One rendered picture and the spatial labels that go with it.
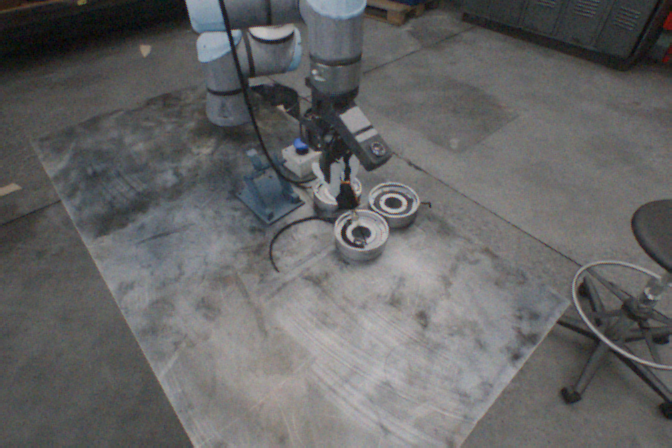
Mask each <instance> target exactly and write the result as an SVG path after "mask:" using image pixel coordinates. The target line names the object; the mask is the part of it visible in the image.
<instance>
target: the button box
mask: <svg viewBox="0 0 672 448"><path fill-rule="evenodd" d="M282 153H283V159H284V158H286V160H287V162H286V163H284V165H285V166H286V167H287V168H288V169H290V170H291V171H292V172H293V173H295V174H296V175H297V176H299V177H300V178H303V177H305V176H307V175H308V174H310V173H312V172H313V169H312V164H313V163H319V157H320V155H321V153H322V152H321V151H317V152H314V151H313V150H311V149H310V148H307V149H305V150H304V151H300V149H296V148H295V147H294V145H292V146H290V147H288V148H286V149H284V150H282Z"/></svg>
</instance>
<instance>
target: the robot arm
mask: <svg viewBox="0 0 672 448"><path fill-rule="evenodd" d="M366 1H367V0H224V3H225V7H226V11H227V15H228V19H229V23H230V28H231V32H232V36H233V40H234V43H235V47H236V51H237V55H238V59H239V63H240V67H241V71H242V75H243V78H244V82H245V86H246V89H247V93H248V97H249V100H250V104H251V107H252V110H253V114H254V117H255V118H256V117H257V116H258V114H259V104H258V101H257V99H256V97H255V96H254V94H253V92H252V90H251V88H250V86H249V81H248V78H255V77H262V76H268V75H275V74H285V73H287V72H292V71H295V70H296V69H297V68H298V67H299V65H300V61H301V54H302V47H301V37H300V33H299V31H298V29H297V28H296V27H294V24H293V23H301V22H304V23H305V24H306V25H307V26H308V43H309V57H310V76H307V77H305V86H307V87H308V88H310V89H311V98H312V107H310V108H308V109H306V112H304V113H302V114H299V115H298V116H299V130H300V141H301V142H302V143H304V144H305V145H307V146H308V148H310V149H311V150H313V151H314V152H317V151H321V152H322V153H321V155H320V157H319V163H313V164H312V169H313V172H314V173H315V174H316V175H317V176H318V177H319V178H320V179H321V180H322V181H323V183H324V184H325V186H326V188H327V190H328V192H329V193H330V194H331V195H332V196H333V197H336V196H337V195H338V194H339V193H340V192H341V191H340V183H341V181H340V178H339V177H340V173H341V171H342V170H343V171H344V175H345V177H344V181H351V183H353V181H354V179H355V177H356V174H357V172H358V169H359V166H360V165H362V166H363V167H364V169H365V170H366V171H368V172H370V171H373V170H375V169H377V168H379V167H380V166H382V165H384V164H386V162H387V161H388V160H389V159H390V158H391V157H392V155H393V152H392V150H391V149H390V148H389V146H388V145H387V144H386V142H385V141H384V140H383V138H382V137H381V136H380V134H379V133H378V132H377V130H376V129H375V128H374V126H373V125H372V124H371V122H370V121H369V120H368V118H367V117H366V116H365V115H364V113H363V112H362V111H361V109H360V108H359V107H358V105H357V104H356V103H355V101H354V100H353V99H355V98H356V97H357V96H358V94H359V84H360V83H361V74H362V50H363V31H364V15H365V6H366ZM186 4H187V8H188V12H189V16H190V20H191V24H192V26H193V28H194V29H195V30H196V31H197V32H199V33H204V34H202V35H201V36H200V37H199V39H198V41H197V50H198V59H199V61H200V63H201V67H202V71H203V75H204V80H205V84H206V87H207V102H206V114H207V118H208V120H209V121H210V122H211V123H213V124H215V125H218V126H225V127H232V126H239V125H243V124H246V123H248V122H250V121H251V118H250V115H249V112H248V109H247V105H246V102H245V99H244V95H243V92H242V88H241V85H240V81H239V78H238V74H237V70H236V67H235V63H234V59H233V56H232V52H231V48H230V44H229V40H228V37H227V33H226V29H225V25H224V21H223V17H222V14H221V10H220V6H219V2H218V0H186ZM248 28H249V32H245V33H241V31H240V29H248ZM311 112H312V113H311ZM309 113H310V114H309ZM306 114H308V115H306ZM304 116H305V117H304ZM302 125H304V126H305V134H306V138H305V137H303V135H302Z"/></svg>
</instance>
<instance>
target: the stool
mask: <svg viewBox="0 0 672 448"><path fill-rule="evenodd" d="M631 228H632V232H633V234H634V236H635V239H636V241H637V242H638V244H639V245H640V247H641V248H642V249H643V251H644V252H645V253H646V254H647V255H648V256H649V257H650V258H651V259H652V260H653V261H654V262H656V263H657V264H658V265H659V266H660V267H662V268H663V269H665V270H666V272H665V273H664V274H663V275H662V276H659V275H657V274H655V273H653V272H651V271H649V270H647V269H645V268H642V267H639V266H637V265H633V264H630V263H626V262H621V261H614V260H601V261H594V262H591V263H588V264H586V265H584V266H582V267H581V268H580V269H578V270H577V271H576V273H575V274H574V276H573V278H572V281H571V286H570V292H571V299H572V302H573V305H574V307H575V309H576V311H577V313H578V315H579V316H580V318H581V320H582V321H580V320H578V319H575V318H572V317H569V316H566V315H563V314H562V315H561V316H560V318H559V319H558V320H557V321H556V323H557V324H559V325H561V326H563V327H566V328H568V329H570V330H573V331H575V332H577V333H579V334H581V335H584V336H586V337H588V338H590V339H593V340H594V342H595V343H596V347H595V349H594V351H593V352H592V354H591V356H590V358H589V360H588V362H587V364H586V365H585V367H584V369H583V371H582V373H581V375H580V377H579V379H578V381H577V383H576V385H575V386H574V385H569V386H566V387H564V388H562V389H561V392H562V394H563V396H564V398H565V399H566V400H567V402H568V403H569V404H571V403H575V402H577V401H579V400H581V399H582V397H581V396H580V395H581V394H582V393H583V392H584V391H585V390H586V388H587V386H588V385H589V383H590V382H591V380H592V378H593V377H594V375H595V374H596V372H597V370H598V369H599V367H600V366H601V364H602V362H603V361H604V359H605V357H606V356H607V354H608V352H612V353H614V354H615V355H616V356H617V357H618V358H619V359H620V360H621V361H622V362H623V363H625V364H626V365H627V366H628V367H629V368H630V369H631V370H632V371H633V372H634V373H635V374H636V375H638V376H639V377H640V378H641V379H642V380H643V381H644V382H645V383H646V384H647V385H648V386H649V387H650V388H652V389H653V390H654V391H655V392H656V393H657V394H658V395H659V396H660V397H661V398H662V399H663V400H664V401H666V402H664V403H661V404H660V405H659V407H660V409H661V410H662V411H663V413H665V416H666V417H667V419H672V392H671V391H670V390H669V389H668V388H667V387H666V386H665V385H664V384H663V383H662V382H661V381H660V380H659V379H658V378H657V377H656V375H655V374H654V373H653V372H652V371H651V370H650V369H649V368H648V367H651V368H654V369H659V370H665V371H672V365H664V364H663V362H662V360H661V358H660V355H659V353H658V351H657V348H656V346H655V344H654V343H656V344H667V343H668V342H669V339H668V338H669V336H670V335H672V320H670V319H667V318H664V317H661V316H659V315H656V314H653V309H652V308H653V307H654V306H655V305H656V304H657V303H658V302H659V301H660V300H661V296H660V294H661V293H662V292H663V291H664V290H665V289H666V288H667V287H669V288H670V289H672V200H671V199H663V200H655V201H651V202H648V203H645V204H643V205H641V206H640V207H639V208H638V209H637V210H636V211H635V213H634V214H633V216H632V219H631ZM598 265H618V266H624V267H628V268H631V269H635V270H637V271H640V272H643V273H645V274H647V275H649V276H650V278H649V280H648V282H647V283H646V285H645V287H644V289H643V290H642V291H641V292H640V293H639V294H638V295H637V296H636V297H629V298H626V297H625V296H623V295H622V294H621V293H620V292H619V291H618V290H616V289H615V288H614V287H613V286H612V285H610V284H609V283H608V282H607V281H606V280H605V279H603V278H602V277H601V276H600V275H599V274H598V273H596V272H595V271H594V270H593V269H592V268H591V267H593V266H598ZM585 270H587V271H588V272H589V273H590V274H591V275H592V276H593V277H595V278H596V279H597V280H598V281H599V282H600V283H602V284H603V285H604V286H605V287H606V288H607V289H608V290H610V291H611V292H612V293H613V294H614V295H615V296H617V297H618V298H619V299H620V300H621V301H622V302H623V304H622V305H621V309H615V310H608V311H606V310H605V308H604V306H603V303H602V301H601V299H600V297H599V294H598V292H597V290H596V288H595V286H594V283H593V281H592V279H591V278H590V277H589V276H588V275H586V276H584V277H583V282H582V283H580V285H579V287H578V289H579V294H580V295H581V296H582V297H586V298H588V299H589V302H590V306H591V309H592V313H583V311H582V309H581V307H580V305H579V303H578V300H577V296H576V283H577V280H578V278H579V276H580V275H581V274H582V273H583V272H584V271H585ZM657 280H658V281H657ZM656 281H657V282H656ZM612 316H617V317H616V318H615V319H614V320H613V321H612V322H610V320H609V317H612ZM649 318H651V319H654V320H657V321H659V322H662V323H665V324H667V325H670V326H661V327H650V326H649V323H648V322H647V320H648V319H649ZM589 319H594V320H595V323H596V326H594V325H592V324H591V323H590V321H589ZM637 322H638V323H637ZM636 323H637V325H638V327H639V328H633V329H631V328H632V327H633V326H634V325H635V324H636ZM639 340H645V341H646V343H647V345H648V348H649V350H650V352H651V355H652V357H653V360H654V362H655V363H654V362H650V361H647V360H644V359H641V358H638V357H637V356H636V355H635V354H634V353H633V352H632V351H631V350H630V349H629V348H628V347H627V346H626V345H625V343H628V342H634V341H639Z"/></svg>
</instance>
